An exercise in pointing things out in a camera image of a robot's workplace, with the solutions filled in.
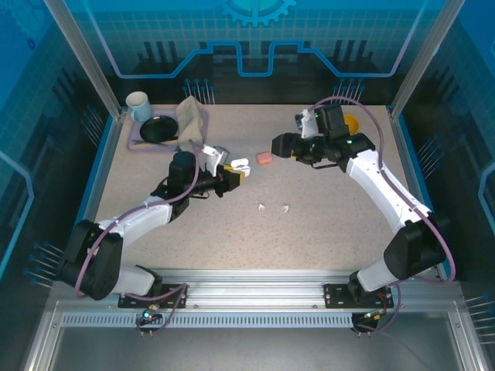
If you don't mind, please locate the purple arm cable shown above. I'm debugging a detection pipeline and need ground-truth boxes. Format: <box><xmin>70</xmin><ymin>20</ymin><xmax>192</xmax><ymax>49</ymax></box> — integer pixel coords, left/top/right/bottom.
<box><xmin>307</xmin><ymin>95</ymin><xmax>457</xmax><ymax>335</ymax></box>
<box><xmin>73</xmin><ymin>139</ymin><xmax>207</xmax><ymax>338</ymax></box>

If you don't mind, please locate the lavender tray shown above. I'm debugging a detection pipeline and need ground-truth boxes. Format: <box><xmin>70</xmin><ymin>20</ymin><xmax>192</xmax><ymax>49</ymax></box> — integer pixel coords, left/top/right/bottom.
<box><xmin>126</xmin><ymin>108</ymin><xmax>211</xmax><ymax>152</ymax></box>

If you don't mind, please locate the aluminium frame rail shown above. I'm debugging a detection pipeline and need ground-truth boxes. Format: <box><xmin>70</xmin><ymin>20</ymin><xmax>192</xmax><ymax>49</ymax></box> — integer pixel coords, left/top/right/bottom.
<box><xmin>49</xmin><ymin>268</ymin><xmax>463</xmax><ymax>310</ymax></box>

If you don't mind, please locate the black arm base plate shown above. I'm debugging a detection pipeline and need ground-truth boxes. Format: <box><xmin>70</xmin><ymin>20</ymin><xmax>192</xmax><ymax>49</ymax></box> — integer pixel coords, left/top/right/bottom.
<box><xmin>117</xmin><ymin>282</ymin><xmax>189</xmax><ymax>310</ymax></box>
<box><xmin>323</xmin><ymin>283</ymin><xmax>395</xmax><ymax>310</ymax></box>

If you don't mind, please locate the beige cloth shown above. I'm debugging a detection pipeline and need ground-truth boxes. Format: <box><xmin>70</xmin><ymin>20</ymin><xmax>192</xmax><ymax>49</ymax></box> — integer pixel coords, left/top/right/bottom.
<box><xmin>176</xmin><ymin>96</ymin><xmax>207</xmax><ymax>142</ymax></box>

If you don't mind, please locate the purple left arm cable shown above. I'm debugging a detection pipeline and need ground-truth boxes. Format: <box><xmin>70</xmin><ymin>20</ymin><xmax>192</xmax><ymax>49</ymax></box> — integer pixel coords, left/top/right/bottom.
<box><xmin>73</xmin><ymin>139</ymin><xmax>207</xmax><ymax>338</ymax></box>

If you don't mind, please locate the slotted metal cable duct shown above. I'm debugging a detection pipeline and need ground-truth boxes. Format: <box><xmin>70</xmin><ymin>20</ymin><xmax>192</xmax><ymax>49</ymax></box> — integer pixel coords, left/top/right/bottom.
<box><xmin>61</xmin><ymin>314</ymin><xmax>355</xmax><ymax>330</ymax></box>

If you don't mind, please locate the aluminium frame post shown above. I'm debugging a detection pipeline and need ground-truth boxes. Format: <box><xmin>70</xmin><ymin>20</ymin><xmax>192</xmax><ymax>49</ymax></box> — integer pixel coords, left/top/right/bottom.
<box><xmin>43</xmin><ymin>0</ymin><xmax>128</xmax><ymax>121</ymax></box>
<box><xmin>387</xmin><ymin>0</ymin><xmax>468</xmax><ymax>121</ymax></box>

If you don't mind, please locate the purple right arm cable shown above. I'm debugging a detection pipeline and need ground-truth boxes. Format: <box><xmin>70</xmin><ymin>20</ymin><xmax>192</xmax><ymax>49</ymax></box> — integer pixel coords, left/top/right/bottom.
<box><xmin>307</xmin><ymin>95</ymin><xmax>457</xmax><ymax>335</ymax></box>

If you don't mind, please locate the black plate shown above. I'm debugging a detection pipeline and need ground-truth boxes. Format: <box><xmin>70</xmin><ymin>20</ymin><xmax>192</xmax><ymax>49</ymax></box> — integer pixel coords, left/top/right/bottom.
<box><xmin>139</xmin><ymin>114</ymin><xmax>180</xmax><ymax>142</ymax></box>

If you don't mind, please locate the white earbud charging case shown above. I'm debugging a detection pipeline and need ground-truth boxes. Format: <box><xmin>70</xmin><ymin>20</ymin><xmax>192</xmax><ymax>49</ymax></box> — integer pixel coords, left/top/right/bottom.
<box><xmin>230</xmin><ymin>157</ymin><xmax>253</xmax><ymax>177</ymax></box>

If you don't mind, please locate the light blue mug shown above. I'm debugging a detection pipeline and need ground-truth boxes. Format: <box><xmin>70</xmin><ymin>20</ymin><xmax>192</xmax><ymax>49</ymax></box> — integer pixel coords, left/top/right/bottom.
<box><xmin>125</xmin><ymin>91</ymin><xmax>153</xmax><ymax>123</ymax></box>

